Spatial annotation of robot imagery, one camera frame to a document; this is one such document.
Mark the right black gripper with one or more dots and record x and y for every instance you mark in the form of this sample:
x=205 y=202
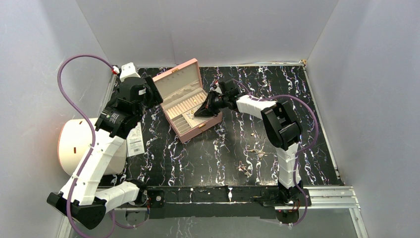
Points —
x=207 y=109

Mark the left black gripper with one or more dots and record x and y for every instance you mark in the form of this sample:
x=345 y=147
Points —
x=156 y=99

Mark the pink jewelry box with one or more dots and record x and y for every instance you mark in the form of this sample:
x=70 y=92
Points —
x=182 y=91

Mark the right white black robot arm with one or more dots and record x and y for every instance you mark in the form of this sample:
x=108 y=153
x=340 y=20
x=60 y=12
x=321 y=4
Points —
x=280 y=123

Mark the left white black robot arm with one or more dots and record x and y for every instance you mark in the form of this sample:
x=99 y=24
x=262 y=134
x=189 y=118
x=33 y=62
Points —
x=79 y=197

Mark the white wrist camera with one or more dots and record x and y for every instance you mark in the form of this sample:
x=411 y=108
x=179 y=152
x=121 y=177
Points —
x=215 y=87
x=126 y=71

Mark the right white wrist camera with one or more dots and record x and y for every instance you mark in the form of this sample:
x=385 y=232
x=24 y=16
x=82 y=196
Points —
x=215 y=87

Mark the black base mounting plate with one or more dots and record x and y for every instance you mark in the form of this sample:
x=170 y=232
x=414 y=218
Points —
x=265 y=202

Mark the gold pendant jewelry cluster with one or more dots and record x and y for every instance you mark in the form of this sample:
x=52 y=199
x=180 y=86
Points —
x=244 y=168

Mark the aluminium frame rail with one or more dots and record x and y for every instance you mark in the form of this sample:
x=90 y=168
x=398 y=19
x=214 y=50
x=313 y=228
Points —
x=333 y=197

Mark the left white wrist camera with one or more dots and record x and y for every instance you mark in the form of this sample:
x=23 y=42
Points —
x=126 y=71

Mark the white cylindrical bucket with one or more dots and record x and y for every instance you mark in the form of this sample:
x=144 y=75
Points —
x=73 y=142

